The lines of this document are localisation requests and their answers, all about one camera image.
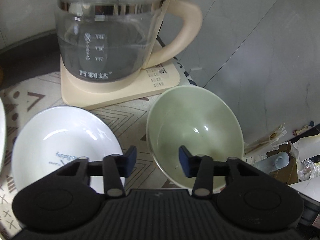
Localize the pale green bowl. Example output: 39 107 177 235
146 85 244 189

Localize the white plate bakery print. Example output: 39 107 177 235
11 106 123 191

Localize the white plate sweet print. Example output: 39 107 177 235
0 100 7 170

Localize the white utensil holder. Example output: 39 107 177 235
242 124 289 174

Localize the cardboard box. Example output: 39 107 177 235
266 141 299 185

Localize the cream kettle heating base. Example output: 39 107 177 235
60 61 181 110

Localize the glass kettle cream handle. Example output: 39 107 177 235
55 0 202 83

